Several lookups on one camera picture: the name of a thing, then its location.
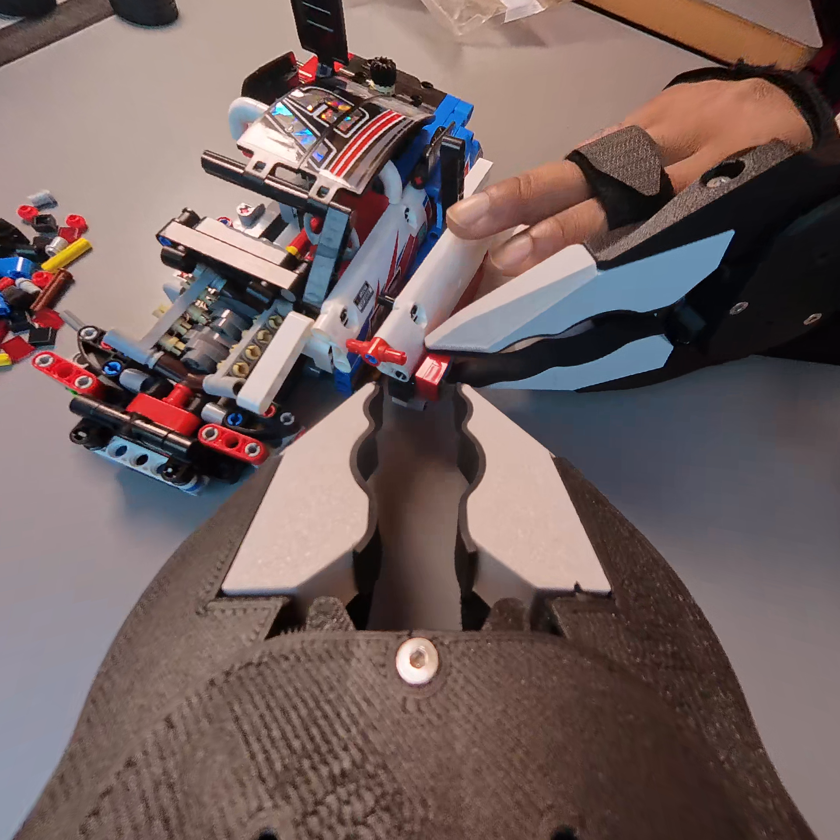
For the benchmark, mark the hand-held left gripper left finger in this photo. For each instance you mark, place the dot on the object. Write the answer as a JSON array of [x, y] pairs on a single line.
[[295, 518]]

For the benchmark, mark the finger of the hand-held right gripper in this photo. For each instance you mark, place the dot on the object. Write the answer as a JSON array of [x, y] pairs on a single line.
[[604, 367], [558, 295]]

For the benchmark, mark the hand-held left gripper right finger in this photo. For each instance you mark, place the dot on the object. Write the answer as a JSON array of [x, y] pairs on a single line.
[[538, 525]]

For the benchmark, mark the white lego panel assembly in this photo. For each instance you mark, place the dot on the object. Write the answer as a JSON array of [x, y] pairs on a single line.
[[433, 289]]

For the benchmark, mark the red lego slope piece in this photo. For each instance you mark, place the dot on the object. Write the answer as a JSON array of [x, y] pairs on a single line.
[[432, 377]]

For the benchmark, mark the lego race car model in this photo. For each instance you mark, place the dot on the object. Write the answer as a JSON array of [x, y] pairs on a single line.
[[262, 262]]

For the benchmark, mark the pile of small lego pieces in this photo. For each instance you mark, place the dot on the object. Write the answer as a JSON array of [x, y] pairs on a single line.
[[39, 282]]

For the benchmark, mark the person's right hand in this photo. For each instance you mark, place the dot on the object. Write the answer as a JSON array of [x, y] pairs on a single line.
[[709, 118]]

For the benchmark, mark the clear plastic bag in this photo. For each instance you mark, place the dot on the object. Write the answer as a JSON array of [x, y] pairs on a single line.
[[492, 13]]

